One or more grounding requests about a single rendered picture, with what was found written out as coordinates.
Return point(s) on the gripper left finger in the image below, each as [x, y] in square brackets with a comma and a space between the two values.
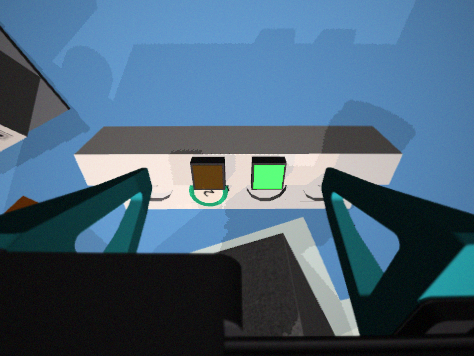
[53, 225]

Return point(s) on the white cap tray with round nests and two lamps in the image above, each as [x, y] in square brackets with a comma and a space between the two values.
[254, 161]

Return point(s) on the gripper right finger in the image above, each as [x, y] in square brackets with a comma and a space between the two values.
[435, 257]

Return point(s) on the blue bench mat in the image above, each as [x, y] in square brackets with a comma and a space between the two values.
[405, 67]

